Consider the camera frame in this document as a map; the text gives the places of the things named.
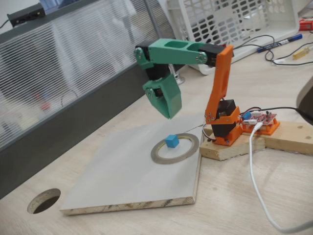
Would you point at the white plastic basket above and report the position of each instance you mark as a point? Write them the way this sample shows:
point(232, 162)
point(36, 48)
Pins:
point(281, 14)

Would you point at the orange circuit board holder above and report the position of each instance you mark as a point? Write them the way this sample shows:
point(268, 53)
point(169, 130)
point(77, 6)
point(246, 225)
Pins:
point(271, 128)

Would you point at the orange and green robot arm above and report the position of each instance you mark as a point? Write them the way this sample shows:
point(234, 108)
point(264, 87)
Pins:
point(171, 52)

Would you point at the blue marker pen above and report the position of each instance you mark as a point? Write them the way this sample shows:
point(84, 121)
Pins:
point(278, 43)

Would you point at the grey rounded object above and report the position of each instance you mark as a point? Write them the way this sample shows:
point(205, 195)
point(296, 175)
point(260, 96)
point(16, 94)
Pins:
point(306, 98)

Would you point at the red box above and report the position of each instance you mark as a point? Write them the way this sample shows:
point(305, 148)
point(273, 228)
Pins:
point(306, 25)

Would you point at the grey-topped plywood board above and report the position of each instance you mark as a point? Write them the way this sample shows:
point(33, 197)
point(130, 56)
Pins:
point(110, 188)

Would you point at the long wooden base plank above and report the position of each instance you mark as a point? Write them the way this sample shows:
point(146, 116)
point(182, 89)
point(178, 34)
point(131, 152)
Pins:
point(288, 137)

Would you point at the black device on partition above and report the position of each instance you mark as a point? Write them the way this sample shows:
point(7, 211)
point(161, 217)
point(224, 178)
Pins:
point(27, 14)

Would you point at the ribbed grey desk partition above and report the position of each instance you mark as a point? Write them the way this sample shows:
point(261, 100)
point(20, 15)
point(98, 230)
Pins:
point(73, 122)

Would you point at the short wooden base block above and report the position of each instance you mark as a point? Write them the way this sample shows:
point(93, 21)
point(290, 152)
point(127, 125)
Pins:
point(227, 151)

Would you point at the blue cube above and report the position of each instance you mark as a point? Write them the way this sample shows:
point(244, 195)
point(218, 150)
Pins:
point(172, 141)

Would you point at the silver partition foot clamp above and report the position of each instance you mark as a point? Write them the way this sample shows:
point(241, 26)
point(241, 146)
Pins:
point(180, 79)

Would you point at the red circuit board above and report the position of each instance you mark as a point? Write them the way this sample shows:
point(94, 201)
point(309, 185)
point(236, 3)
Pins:
point(259, 118)

